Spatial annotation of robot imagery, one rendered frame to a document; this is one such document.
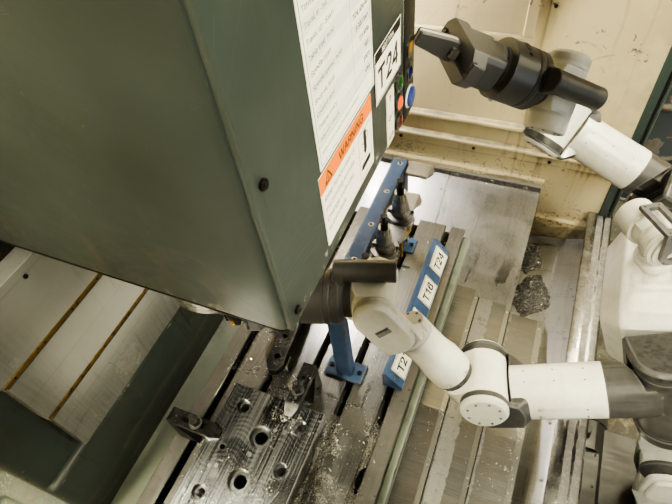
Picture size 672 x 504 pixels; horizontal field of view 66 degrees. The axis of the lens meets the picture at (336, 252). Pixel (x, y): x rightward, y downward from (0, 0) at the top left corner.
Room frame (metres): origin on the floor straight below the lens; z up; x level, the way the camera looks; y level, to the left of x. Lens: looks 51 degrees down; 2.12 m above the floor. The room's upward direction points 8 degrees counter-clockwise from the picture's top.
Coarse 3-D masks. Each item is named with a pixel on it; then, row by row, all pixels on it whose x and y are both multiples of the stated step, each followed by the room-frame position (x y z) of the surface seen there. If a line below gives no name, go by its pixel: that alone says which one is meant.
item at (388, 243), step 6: (378, 228) 0.72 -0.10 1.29; (390, 228) 0.72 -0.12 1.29; (378, 234) 0.72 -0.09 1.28; (384, 234) 0.71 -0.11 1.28; (390, 234) 0.72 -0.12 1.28; (378, 240) 0.72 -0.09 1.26; (384, 240) 0.71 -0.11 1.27; (390, 240) 0.71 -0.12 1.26; (378, 246) 0.71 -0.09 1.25; (384, 246) 0.71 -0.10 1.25; (390, 246) 0.71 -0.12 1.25; (378, 252) 0.71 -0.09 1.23; (384, 252) 0.70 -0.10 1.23; (390, 252) 0.71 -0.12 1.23
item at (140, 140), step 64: (0, 0) 0.37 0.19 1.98; (64, 0) 0.34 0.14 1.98; (128, 0) 0.31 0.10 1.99; (192, 0) 0.30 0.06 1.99; (256, 0) 0.36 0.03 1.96; (384, 0) 0.58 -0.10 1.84; (0, 64) 0.39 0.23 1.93; (64, 64) 0.35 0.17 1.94; (128, 64) 0.32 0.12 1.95; (192, 64) 0.30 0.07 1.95; (256, 64) 0.34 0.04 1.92; (0, 128) 0.42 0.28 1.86; (64, 128) 0.37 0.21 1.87; (128, 128) 0.34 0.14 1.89; (192, 128) 0.31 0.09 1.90; (256, 128) 0.32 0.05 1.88; (384, 128) 0.57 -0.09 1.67; (0, 192) 0.46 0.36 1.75; (64, 192) 0.40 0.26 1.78; (128, 192) 0.36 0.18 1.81; (192, 192) 0.32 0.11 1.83; (256, 192) 0.31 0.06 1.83; (64, 256) 0.44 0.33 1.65; (128, 256) 0.38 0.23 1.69; (192, 256) 0.34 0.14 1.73; (256, 256) 0.30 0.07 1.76; (320, 256) 0.37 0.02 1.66; (256, 320) 0.31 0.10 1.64
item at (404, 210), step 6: (396, 192) 0.82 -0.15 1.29; (396, 198) 0.81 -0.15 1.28; (402, 198) 0.81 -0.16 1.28; (396, 204) 0.81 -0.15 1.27; (402, 204) 0.81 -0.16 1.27; (408, 204) 0.82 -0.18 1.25; (396, 210) 0.81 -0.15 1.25; (402, 210) 0.80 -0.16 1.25; (408, 210) 0.81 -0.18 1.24; (396, 216) 0.80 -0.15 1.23; (402, 216) 0.80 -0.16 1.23; (408, 216) 0.81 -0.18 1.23
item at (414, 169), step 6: (408, 162) 1.00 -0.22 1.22; (414, 162) 0.99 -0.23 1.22; (408, 168) 0.98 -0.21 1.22; (414, 168) 0.97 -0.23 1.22; (420, 168) 0.97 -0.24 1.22; (426, 168) 0.97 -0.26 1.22; (432, 168) 0.96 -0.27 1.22; (408, 174) 0.96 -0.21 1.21; (414, 174) 0.95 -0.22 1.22; (420, 174) 0.95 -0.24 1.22; (426, 174) 0.94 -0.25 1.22; (432, 174) 0.94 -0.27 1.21
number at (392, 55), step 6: (396, 36) 0.61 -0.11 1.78; (396, 42) 0.61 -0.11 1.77; (390, 48) 0.59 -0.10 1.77; (396, 48) 0.61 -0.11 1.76; (390, 54) 0.59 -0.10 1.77; (396, 54) 0.61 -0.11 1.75; (390, 60) 0.59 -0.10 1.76; (396, 60) 0.61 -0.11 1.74; (390, 66) 0.59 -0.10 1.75; (396, 66) 0.61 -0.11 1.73; (390, 72) 0.59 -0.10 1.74
